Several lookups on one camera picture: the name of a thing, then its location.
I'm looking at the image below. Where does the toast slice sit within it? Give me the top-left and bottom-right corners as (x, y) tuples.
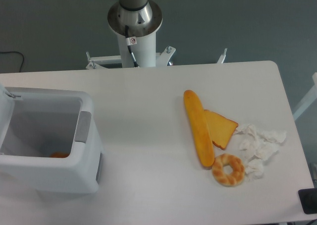
(204, 110), (239, 150)

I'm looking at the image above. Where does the white frame at right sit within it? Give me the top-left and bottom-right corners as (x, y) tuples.
(292, 72), (317, 121)

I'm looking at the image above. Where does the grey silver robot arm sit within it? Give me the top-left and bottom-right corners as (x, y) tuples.
(107, 0), (162, 37)

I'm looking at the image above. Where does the white trash can body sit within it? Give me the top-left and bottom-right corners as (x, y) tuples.
(0, 87), (104, 194)

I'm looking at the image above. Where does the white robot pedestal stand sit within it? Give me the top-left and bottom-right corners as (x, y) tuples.
(85, 34), (228, 70)

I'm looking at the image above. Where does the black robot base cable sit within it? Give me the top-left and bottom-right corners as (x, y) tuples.
(124, 25), (141, 68)

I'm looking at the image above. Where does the orange item inside can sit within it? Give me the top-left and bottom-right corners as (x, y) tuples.
(50, 152), (69, 158)

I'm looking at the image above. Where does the black device at edge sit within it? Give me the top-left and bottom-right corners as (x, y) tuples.
(298, 188), (317, 215)

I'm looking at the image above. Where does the white trash can lid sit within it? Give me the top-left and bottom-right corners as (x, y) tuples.
(0, 84), (16, 145)

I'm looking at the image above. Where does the black floor cable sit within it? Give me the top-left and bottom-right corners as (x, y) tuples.
(0, 51), (25, 73)

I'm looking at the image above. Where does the braided ring bread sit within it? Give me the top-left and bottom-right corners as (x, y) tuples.
(212, 153), (245, 187)

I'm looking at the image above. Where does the long yellow baguette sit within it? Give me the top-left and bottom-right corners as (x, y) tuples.
(183, 90), (215, 168)

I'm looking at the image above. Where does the crumpled white tissue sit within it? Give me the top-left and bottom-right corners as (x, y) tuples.
(234, 124), (287, 181)

